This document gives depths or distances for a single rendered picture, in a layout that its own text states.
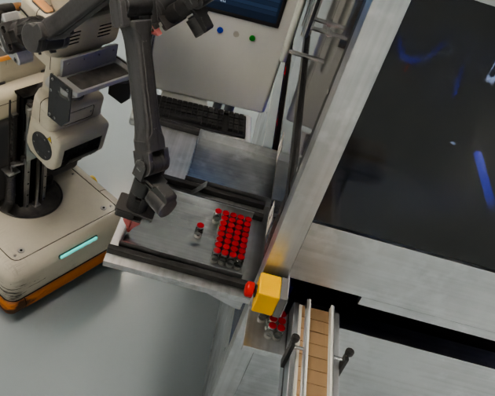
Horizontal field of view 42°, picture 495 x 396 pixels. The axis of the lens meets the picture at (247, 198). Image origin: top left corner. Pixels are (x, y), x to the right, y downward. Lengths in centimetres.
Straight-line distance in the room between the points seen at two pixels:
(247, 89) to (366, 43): 130
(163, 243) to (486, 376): 97
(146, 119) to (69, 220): 117
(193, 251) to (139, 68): 54
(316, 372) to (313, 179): 47
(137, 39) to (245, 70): 97
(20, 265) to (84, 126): 59
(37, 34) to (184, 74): 81
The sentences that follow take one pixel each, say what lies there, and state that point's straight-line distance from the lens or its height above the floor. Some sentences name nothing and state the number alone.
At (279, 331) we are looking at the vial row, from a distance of 164.
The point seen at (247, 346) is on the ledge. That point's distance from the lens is 163.
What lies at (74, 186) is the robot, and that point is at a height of 28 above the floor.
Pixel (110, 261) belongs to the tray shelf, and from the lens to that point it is 173.
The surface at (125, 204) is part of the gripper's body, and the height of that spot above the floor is 100.
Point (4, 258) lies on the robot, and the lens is 252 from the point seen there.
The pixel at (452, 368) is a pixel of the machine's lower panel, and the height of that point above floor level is 84.
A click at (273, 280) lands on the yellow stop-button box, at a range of 158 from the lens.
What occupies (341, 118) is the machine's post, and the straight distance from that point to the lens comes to 133.
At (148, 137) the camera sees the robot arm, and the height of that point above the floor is 122.
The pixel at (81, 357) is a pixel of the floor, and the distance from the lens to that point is 260.
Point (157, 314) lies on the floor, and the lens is 276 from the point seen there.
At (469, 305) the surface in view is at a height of 109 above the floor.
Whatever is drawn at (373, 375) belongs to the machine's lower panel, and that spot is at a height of 72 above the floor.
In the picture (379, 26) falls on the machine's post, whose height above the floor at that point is 171.
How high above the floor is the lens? 216
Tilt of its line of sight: 40 degrees down
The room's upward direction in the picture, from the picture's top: 19 degrees clockwise
